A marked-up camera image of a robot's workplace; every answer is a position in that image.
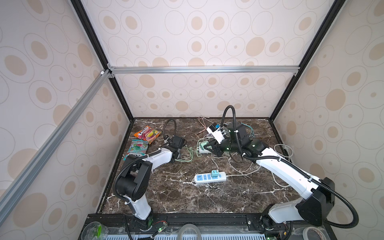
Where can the teal charger cube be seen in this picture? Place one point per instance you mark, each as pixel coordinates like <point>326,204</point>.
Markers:
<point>215,172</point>

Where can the clear plastic cup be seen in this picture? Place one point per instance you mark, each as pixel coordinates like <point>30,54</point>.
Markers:
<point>95,231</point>

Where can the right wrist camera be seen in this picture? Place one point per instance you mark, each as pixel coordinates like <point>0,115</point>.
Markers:
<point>216,131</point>

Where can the pink charger cube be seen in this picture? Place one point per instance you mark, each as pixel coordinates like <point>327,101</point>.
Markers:
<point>205,123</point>

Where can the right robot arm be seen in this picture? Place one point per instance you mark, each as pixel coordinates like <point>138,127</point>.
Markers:
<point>317,196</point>

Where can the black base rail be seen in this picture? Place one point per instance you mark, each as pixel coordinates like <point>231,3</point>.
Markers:
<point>200,226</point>

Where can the silver aluminium rail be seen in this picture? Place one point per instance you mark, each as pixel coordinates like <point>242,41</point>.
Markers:
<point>201,70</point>
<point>24,180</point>

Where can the teal charger with teal cable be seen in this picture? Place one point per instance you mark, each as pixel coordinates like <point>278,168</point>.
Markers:
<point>251,130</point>

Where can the long multicolour power strip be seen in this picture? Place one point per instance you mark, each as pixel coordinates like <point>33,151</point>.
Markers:
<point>201,148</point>

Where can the silver aluminium rail left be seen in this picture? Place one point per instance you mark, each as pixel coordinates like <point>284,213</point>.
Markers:
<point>24,180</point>

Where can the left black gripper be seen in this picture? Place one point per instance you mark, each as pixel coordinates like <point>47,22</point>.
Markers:
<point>178,152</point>

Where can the silver aluminium rail back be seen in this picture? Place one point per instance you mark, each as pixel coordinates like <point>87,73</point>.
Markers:
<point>201,70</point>

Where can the short blue power strip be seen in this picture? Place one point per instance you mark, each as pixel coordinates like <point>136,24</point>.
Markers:
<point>207,178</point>

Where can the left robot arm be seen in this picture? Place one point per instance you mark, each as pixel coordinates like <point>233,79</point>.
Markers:
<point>132,181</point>

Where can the tape roll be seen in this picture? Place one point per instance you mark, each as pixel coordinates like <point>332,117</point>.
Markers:
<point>312,233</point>

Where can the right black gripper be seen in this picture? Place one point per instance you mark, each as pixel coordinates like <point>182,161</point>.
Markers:
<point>215,146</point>

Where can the orange candy bag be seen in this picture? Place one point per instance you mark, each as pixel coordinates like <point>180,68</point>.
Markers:
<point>147,134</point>

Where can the green Fox's candy bag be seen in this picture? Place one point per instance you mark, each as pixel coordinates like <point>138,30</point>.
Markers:
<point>137,148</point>

